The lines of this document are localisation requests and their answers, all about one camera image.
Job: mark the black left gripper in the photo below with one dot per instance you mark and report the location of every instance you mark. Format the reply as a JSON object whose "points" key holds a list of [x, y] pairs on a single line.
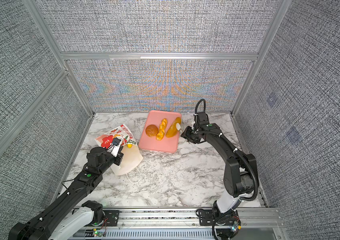
{"points": [[119, 157]]}

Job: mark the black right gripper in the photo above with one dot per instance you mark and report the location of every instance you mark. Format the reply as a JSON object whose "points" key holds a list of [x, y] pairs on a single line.
{"points": [[186, 135]]}

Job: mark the metal tongs with white tips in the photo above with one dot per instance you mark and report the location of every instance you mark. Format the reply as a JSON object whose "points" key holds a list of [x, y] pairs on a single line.
{"points": [[179, 128]]}

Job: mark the long orange fake bread loaf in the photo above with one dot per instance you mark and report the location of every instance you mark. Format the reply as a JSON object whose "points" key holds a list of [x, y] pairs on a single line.
{"points": [[172, 130]]}

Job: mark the yellow twisted fake bread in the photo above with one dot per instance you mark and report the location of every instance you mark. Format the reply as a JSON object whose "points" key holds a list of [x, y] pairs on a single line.
{"points": [[161, 129]]}

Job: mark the white floral paper bag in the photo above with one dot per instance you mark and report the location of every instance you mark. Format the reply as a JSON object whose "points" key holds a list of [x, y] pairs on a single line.
{"points": [[131, 156]]}

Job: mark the round brown fake bun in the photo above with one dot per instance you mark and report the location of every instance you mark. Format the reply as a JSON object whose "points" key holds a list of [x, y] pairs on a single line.
{"points": [[151, 131]]}

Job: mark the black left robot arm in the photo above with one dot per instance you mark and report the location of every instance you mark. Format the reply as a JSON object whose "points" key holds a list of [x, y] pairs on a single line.
{"points": [[42, 226]]}

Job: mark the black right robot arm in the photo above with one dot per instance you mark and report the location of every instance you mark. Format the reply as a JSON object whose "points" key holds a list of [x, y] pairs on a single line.
{"points": [[241, 180]]}

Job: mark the pink plastic tray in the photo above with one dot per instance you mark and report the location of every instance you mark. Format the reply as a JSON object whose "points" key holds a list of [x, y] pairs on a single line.
{"points": [[167, 145]]}

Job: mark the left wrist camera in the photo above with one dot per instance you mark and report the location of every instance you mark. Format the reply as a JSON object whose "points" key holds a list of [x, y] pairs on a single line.
{"points": [[115, 146]]}

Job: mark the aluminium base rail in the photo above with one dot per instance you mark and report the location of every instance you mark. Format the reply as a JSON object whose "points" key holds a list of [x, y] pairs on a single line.
{"points": [[170, 224]]}

